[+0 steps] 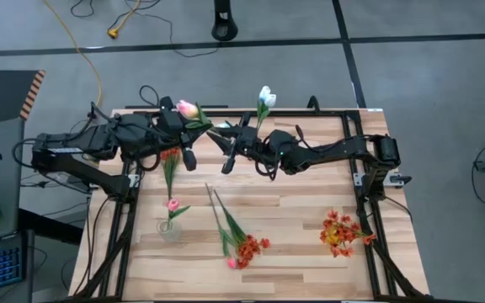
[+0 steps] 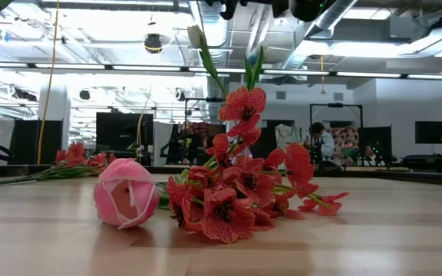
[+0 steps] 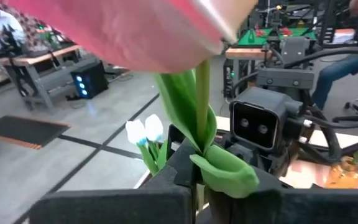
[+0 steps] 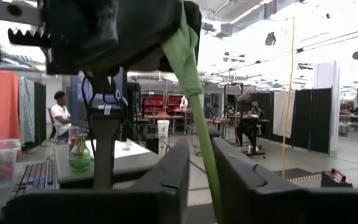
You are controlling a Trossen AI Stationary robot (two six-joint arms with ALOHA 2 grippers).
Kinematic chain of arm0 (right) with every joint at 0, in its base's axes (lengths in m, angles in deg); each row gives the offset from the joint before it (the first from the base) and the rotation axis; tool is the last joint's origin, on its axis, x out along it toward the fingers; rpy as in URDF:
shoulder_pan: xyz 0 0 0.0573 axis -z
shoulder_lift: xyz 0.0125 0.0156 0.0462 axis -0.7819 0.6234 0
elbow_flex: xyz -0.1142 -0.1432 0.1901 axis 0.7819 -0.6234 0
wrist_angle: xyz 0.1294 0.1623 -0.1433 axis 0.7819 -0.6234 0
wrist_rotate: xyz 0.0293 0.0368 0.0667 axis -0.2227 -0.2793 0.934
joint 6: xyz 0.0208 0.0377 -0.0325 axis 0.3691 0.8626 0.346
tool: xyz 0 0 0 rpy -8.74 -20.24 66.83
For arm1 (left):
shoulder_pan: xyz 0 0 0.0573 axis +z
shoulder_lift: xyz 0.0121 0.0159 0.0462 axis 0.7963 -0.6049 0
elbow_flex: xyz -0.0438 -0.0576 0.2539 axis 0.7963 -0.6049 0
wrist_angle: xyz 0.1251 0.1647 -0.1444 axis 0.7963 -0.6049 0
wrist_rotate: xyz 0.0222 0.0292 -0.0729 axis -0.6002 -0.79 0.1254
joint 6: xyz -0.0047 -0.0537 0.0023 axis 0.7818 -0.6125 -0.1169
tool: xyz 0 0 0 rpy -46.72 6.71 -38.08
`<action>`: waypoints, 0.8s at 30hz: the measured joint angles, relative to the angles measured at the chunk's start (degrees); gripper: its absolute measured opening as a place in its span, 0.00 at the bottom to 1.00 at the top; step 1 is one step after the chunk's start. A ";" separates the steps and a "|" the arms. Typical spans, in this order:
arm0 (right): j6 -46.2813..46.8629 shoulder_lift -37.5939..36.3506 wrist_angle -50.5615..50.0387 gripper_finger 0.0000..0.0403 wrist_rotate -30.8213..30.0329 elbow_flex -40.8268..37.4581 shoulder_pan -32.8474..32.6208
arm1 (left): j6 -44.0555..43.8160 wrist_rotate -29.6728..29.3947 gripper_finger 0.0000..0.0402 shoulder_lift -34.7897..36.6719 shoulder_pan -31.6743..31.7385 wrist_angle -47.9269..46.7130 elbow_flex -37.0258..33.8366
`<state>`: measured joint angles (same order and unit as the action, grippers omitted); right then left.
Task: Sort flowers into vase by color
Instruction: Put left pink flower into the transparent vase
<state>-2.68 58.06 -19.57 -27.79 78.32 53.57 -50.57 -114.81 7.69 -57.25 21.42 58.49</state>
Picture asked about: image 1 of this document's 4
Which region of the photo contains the orange artificial flower bunch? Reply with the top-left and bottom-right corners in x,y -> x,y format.
213,189 -> 272,270
159,146 -> 183,201
318,209 -> 377,258

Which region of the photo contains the black cable loop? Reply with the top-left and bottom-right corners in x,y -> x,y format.
139,84 -> 162,109

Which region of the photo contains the thin black floor cable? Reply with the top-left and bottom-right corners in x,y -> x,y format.
69,0 -> 221,59

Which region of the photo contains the large hazard striped mat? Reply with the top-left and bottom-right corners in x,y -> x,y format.
0,69 -> 46,130

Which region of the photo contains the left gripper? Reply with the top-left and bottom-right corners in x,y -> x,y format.
156,96 -> 205,173

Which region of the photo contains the long yellow floor cable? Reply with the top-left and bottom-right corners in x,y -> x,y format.
42,0 -> 103,109

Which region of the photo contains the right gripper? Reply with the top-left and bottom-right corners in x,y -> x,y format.
206,112 -> 264,173

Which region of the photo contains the pink artificial tulip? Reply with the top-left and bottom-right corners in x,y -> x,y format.
165,197 -> 192,231
176,99 -> 214,130
205,183 -> 238,270

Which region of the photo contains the yellow plug cable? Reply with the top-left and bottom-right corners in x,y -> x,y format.
106,0 -> 142,40

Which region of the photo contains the black stand base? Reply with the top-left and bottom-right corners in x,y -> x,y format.
211,0 -> 239,42

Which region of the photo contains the black table frame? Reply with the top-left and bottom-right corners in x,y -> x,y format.
69,107 -> 433,303

